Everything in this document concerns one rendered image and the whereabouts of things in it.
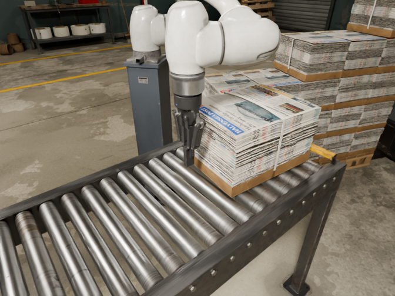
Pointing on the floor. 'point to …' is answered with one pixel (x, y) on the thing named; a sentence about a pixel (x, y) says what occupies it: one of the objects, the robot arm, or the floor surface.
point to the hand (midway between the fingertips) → (188, 155)
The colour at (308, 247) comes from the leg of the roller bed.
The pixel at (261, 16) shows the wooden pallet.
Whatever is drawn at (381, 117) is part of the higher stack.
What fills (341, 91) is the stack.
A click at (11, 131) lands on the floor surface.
